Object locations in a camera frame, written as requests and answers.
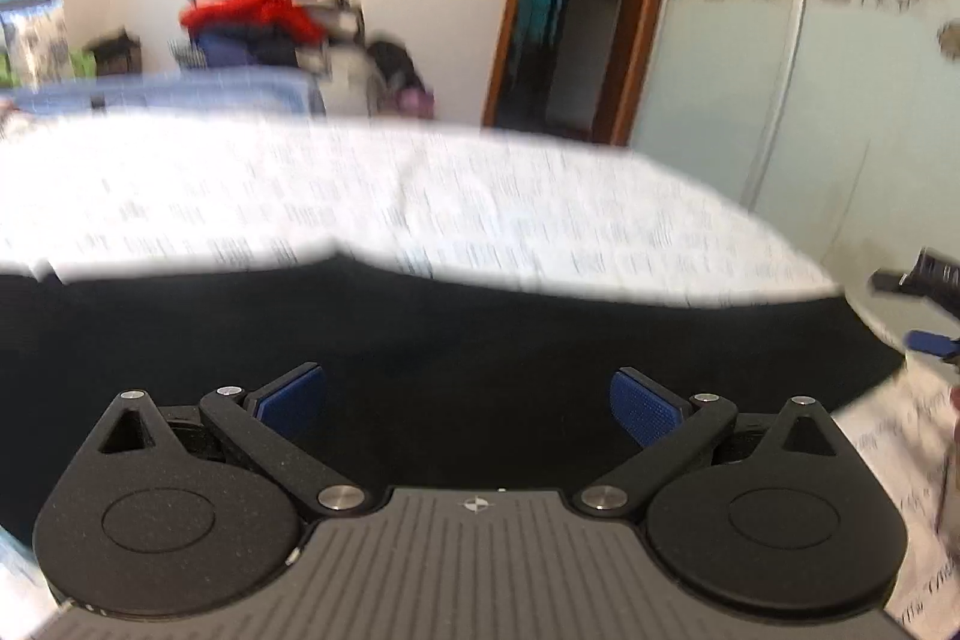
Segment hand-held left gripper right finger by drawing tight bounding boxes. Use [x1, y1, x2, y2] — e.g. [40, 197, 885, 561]
[574, 368, 837, 521]

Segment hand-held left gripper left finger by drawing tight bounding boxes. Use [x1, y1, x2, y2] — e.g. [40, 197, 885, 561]
[97, 364, 368, 521]

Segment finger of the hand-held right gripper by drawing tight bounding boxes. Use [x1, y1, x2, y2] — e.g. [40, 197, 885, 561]
[904, 329, 960, 362]
[870, 246, 960, 300]

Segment black pants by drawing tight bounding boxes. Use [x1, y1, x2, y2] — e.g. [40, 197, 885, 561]
[0, 254, 908, 547]

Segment white script print bed sheet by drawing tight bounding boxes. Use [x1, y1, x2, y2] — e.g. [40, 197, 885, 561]
[0, 111, 960, 640]

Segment white wardrobe with flower decals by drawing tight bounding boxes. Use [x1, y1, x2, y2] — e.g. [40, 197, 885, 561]
[630, 0, 960, 281]

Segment purple bag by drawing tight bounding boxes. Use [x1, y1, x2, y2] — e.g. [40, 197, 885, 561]
[397, 87, 436, 120]

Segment grey bag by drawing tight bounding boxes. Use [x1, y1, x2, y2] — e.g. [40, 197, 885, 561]
[322, 44, 391, 118]

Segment blue dotted mattress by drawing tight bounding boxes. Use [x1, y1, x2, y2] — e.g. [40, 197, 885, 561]
[0, 66, 323, 120]

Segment black bag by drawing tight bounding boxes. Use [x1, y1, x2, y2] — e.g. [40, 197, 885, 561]
[364, 38, 428, 101]

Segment dark brown bag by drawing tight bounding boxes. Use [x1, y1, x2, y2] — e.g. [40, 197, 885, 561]
[84, 29, 143, 79]

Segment red garment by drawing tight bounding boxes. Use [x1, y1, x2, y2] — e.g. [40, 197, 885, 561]
[178, 0, 327, 41]

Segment green plastic chair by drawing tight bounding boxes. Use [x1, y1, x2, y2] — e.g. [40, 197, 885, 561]
[0, 47, 97, 86]

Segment floral pillow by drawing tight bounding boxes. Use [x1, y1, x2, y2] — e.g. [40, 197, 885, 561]
[0, 0, 76, 90]

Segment wooden door frame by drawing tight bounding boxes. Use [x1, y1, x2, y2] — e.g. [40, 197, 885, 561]
[480, 0, 691, 148]

